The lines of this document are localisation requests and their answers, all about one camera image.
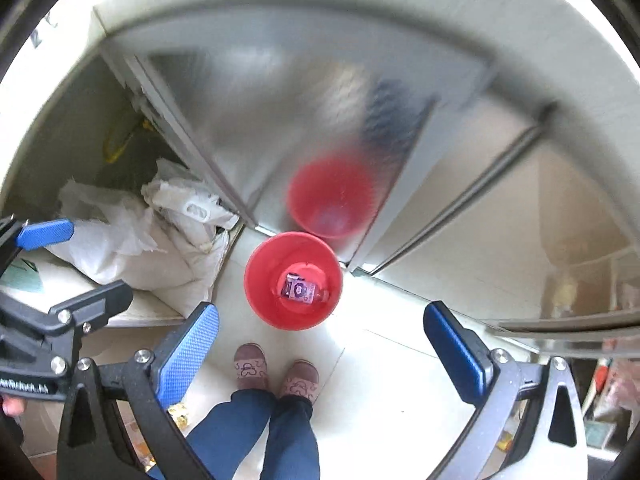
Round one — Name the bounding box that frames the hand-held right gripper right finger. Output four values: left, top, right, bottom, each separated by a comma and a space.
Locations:
422, 301, 588, 480

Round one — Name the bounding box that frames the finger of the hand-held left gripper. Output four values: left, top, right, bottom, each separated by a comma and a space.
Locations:
0, 216, 75, 281
47, 280, 134, 334

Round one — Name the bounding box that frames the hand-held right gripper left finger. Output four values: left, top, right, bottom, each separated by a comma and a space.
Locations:
57, 302, 221, 480

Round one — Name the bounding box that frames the red plastic bin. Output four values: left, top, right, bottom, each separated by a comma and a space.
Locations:
243, 231, 344, 332

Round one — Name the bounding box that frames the purple snack wrapper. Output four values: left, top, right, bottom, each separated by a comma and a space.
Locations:
281, 272, 321, 305

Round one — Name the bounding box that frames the green white paper packet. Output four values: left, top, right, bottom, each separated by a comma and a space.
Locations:
0, 257, 43, 293

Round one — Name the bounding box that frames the white woven sack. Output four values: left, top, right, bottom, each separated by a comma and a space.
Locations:
45, 177, 231, 316

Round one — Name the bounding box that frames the yellow snack packet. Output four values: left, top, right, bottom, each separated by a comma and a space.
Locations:
165, 402, 191, 431

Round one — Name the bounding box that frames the pink patterned slipper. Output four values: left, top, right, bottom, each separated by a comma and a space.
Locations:
234, 343, 271, 393
279, 360, 320, 406

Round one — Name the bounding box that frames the person's left leg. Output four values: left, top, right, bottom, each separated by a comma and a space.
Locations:
147, 389, 276, 480

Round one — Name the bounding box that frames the person's leg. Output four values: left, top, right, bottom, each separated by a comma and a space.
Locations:
260, 395, 321, 480
147, 389, 276, 480

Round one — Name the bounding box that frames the person's right leg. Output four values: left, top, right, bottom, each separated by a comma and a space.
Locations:
260, 395, 321, 480

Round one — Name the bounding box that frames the red plastic bag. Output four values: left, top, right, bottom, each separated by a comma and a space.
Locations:
592, 340, 640, 411

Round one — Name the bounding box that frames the stainless steel refrigerator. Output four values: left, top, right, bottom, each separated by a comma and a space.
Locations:
92, 0, 640, 356

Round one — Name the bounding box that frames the yellow plastic strap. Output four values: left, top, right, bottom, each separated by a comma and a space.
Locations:
102, 117, 151, 166

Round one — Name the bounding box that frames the white plastic bag with handle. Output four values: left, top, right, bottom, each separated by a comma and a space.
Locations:
141, 159, 241, 248

